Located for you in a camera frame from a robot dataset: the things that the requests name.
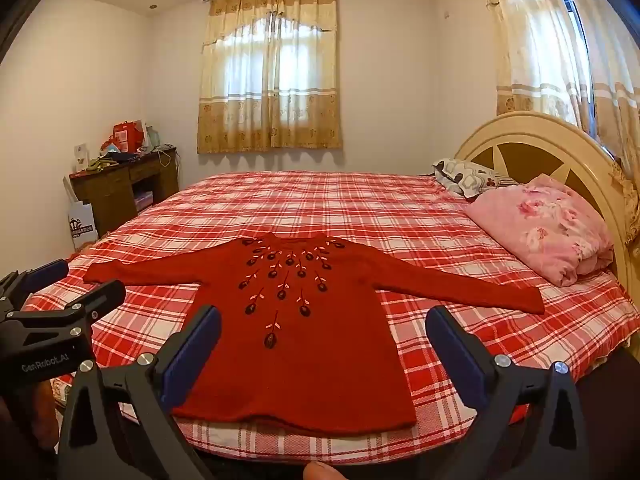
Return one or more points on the pink floral quilt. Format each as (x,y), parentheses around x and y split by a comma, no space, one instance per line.
(545,225)

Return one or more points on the beige side window curtain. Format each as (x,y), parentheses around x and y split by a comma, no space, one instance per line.
(535,45)

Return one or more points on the bed with red plaid sheet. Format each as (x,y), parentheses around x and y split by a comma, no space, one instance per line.
(400,215)

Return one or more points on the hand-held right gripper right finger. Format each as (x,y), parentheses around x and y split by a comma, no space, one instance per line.
(456,352)

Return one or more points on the dark wooden desk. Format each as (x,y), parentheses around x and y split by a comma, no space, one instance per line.
(112,187)

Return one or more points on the cream wooden headboard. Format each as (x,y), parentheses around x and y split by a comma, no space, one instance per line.
(545,152)

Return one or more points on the person's right hand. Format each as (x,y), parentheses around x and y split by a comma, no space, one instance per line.
(324,472)

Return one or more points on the red embroidered sweater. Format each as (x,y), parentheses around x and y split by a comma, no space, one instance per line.
(320,340)

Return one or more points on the white paper bag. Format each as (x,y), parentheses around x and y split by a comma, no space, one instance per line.
(81,225)

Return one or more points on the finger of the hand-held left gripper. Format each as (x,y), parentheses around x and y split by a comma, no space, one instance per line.
(42,272)
(95,297)

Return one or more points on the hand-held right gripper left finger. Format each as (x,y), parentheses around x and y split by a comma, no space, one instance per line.
(196,347)

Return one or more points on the red gift bag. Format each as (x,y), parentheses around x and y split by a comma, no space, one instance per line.
(126,136)

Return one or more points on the pale plastic bag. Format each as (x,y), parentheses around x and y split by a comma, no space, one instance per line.
(151,135)

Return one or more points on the dark window frame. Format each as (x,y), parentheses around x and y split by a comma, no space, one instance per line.
(582,60)

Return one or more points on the grey patterned pillow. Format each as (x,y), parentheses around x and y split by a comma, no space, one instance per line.
(467,175)

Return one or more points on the person's left hand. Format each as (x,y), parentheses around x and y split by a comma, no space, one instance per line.
(44,417)

